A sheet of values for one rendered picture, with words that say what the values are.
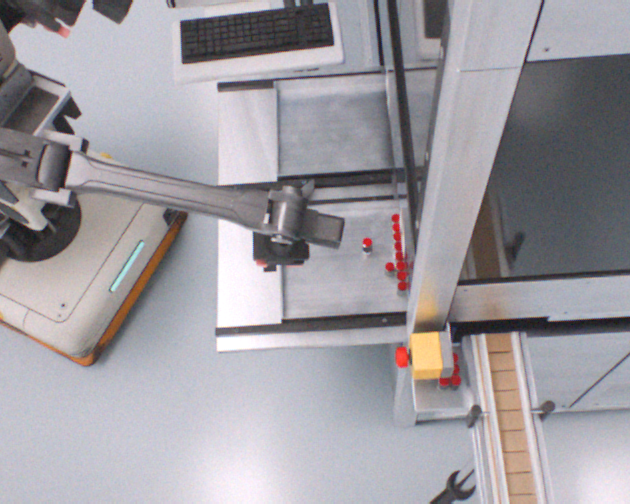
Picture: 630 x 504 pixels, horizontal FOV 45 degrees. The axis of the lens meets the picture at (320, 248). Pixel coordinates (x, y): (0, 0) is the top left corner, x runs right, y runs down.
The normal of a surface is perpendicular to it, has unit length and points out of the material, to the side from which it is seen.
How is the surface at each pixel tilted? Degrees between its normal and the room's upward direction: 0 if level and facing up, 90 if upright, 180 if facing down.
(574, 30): 90
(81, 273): 0
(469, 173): 90
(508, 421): 0
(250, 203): 21
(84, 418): 0
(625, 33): 90
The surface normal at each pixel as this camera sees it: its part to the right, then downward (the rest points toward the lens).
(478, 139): 0.05, 0.91
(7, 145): 0.43, 0.00
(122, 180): 0.08, -0.08
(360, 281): -0.05, -0.40
